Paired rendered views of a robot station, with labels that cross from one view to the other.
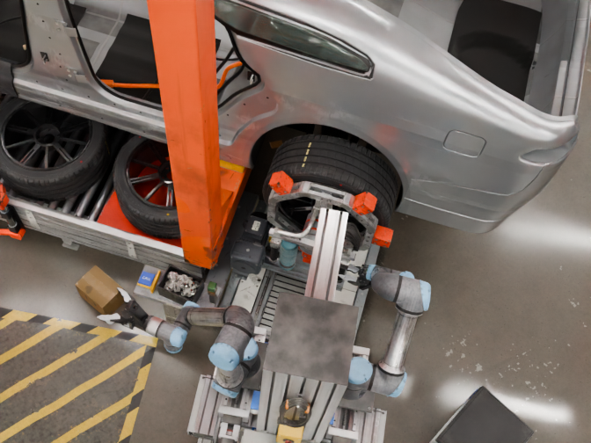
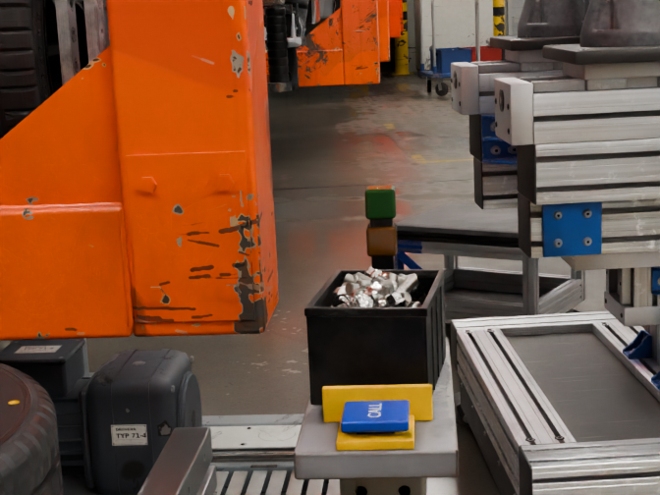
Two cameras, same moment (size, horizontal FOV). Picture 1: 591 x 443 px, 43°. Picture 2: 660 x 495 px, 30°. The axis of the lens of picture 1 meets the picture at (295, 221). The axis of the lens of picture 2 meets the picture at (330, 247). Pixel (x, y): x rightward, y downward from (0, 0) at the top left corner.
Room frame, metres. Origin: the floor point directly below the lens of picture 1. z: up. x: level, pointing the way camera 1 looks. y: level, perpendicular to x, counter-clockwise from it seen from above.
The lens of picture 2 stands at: (1.62, 1.96, 0.91)
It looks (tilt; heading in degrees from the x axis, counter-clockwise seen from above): 11 degrees down; 266
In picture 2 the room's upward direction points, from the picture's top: 3 degrees counter-clockwise
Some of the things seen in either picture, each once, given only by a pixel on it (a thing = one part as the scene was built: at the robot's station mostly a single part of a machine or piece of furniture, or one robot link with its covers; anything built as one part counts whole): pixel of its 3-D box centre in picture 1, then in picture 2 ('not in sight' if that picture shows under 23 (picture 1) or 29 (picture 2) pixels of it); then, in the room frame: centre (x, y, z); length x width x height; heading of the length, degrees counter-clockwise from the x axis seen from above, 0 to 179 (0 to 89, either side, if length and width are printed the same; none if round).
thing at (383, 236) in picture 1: (382, 236); not in sight; (1.74, -0.44, 0.85); 0.09 x 0.08 x 0.07; 81
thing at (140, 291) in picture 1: (178, 291); (381, 398); (1.46, 0.56, 0.44); 0.43 x 0.17 x 0.03; 81
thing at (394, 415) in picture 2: (146, 279); (375, 419); (1.49, 0.73, 0.47); 0.07 x 0.07 x 0.02; 81
